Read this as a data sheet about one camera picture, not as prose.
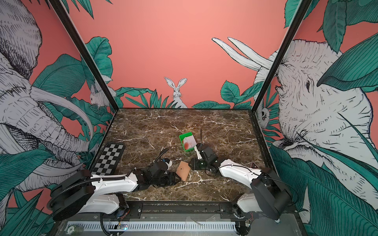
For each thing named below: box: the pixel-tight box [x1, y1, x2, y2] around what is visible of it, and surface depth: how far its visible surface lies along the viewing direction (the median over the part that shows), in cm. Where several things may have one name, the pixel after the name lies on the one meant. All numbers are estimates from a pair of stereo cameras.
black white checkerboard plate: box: [90, 142, 126, 177], surface depth 91 cm
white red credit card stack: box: [182, 135, 197, 150], surface depth 99 cm
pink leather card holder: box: [175, 160, 191, 181], surface depth 88 cm
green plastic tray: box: [179, 131, 195, 152], surface depth 100 cm
